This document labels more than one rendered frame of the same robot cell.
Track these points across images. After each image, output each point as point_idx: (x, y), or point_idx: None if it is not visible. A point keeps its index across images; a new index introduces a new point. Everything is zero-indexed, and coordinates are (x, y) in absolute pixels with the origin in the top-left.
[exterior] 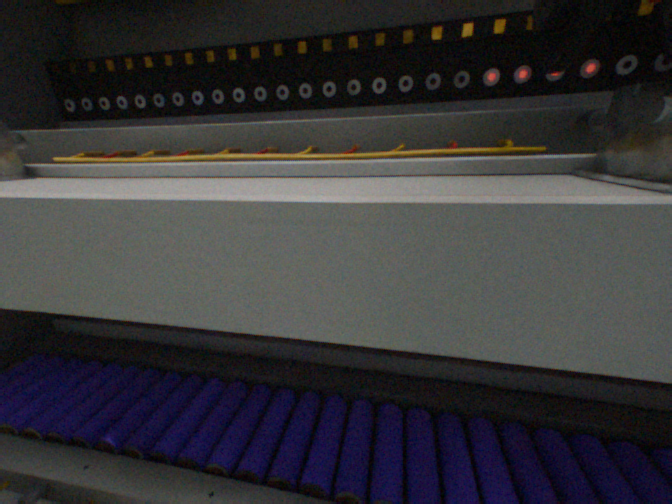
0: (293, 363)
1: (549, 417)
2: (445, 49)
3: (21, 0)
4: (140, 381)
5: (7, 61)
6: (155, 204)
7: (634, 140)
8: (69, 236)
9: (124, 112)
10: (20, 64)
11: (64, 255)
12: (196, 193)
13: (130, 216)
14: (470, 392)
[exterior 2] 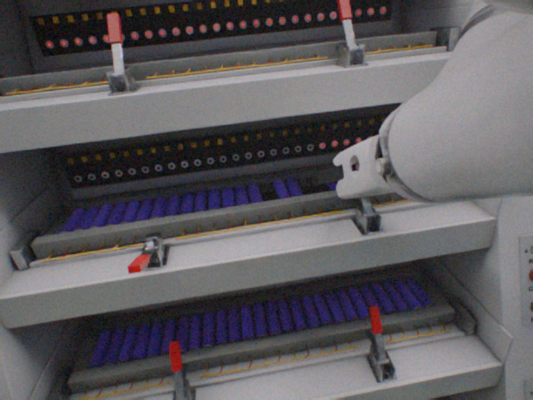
0: (255, 292)
1: (364, 281)
2: (301, 136)
3: None
4: (183, 323)
5: (34, 161)
6: (261, 257)
7: (359, 219)
8: (231, 270)
9: (119, 177)
10: (37, 159)
11: (228, 275)
12: (267, 252)
13: (252, 262)
14: (336, 281)
